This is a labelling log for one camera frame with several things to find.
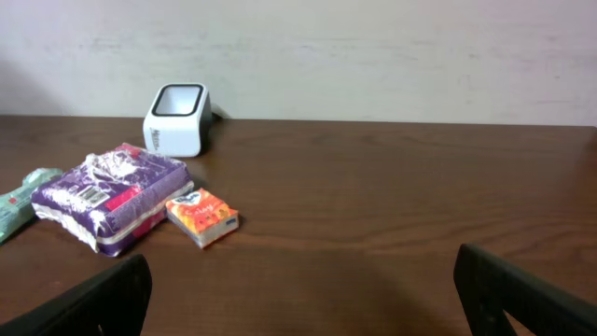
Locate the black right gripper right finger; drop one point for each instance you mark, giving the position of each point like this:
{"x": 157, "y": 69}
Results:
{"x": 491, "y": 290}

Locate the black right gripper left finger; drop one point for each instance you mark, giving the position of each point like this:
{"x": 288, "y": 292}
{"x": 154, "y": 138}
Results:
{"x": 113, "y": 302}

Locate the purple tissue pack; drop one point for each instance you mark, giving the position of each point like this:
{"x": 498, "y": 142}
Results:
{"x": 111, "y": 200}

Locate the orange tissue pack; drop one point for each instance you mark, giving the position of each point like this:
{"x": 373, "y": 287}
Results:
{"x": 203, "y": 217}

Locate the teal snack packet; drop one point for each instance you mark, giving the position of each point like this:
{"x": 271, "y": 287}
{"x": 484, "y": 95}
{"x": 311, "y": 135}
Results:
{"x": 16, "y": 207}

